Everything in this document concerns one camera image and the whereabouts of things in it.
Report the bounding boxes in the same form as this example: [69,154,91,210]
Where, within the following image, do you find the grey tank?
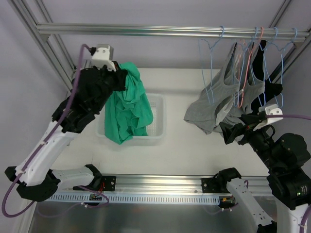
[184,43,239,134]
[239,41,266,115]

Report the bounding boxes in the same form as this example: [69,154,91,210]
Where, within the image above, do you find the green tank top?
[104,62,154,145]

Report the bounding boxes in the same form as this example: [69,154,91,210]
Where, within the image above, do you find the light blue wire hanger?
[198,26,225,105]

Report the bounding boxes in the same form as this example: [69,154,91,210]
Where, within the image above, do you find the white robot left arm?
[5,66,128,202]

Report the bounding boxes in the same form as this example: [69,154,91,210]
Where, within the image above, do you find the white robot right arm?
[211,112,311,233]

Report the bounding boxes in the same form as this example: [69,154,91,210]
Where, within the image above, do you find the black tank top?
[237,40,283,118]

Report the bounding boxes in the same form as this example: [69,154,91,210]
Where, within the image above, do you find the white perforated plastic basket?
[95,93,167,146]

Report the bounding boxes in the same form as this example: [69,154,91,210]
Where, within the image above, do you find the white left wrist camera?
[90,44,116,71]

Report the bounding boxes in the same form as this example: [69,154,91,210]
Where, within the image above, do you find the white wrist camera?
[254,104,283,131]
[90,44,116,71]

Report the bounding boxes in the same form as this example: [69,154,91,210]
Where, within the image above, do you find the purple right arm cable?
[266,114,311,121]

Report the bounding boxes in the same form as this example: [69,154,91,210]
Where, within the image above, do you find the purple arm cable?
[266,114,311,121]
[1,43,95,217]

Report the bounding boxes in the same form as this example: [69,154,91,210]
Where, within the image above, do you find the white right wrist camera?
[254,104,283,131]

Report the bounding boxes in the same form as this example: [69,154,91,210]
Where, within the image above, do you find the aluminium frame left posts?
[8,0,77,93]

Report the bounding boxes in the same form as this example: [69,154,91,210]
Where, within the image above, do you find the pink wire hanger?
[237,26,265,109]

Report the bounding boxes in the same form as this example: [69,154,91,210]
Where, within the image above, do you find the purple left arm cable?
[1,43,95,217]

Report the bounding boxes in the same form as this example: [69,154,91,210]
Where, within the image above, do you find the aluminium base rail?
[104,174,271,196]

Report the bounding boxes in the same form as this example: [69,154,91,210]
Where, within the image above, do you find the aluminium hanging rail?
[36,23,310,42]

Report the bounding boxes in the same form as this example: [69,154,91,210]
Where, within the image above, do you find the white slotted cable duct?
[48,192,220,205]

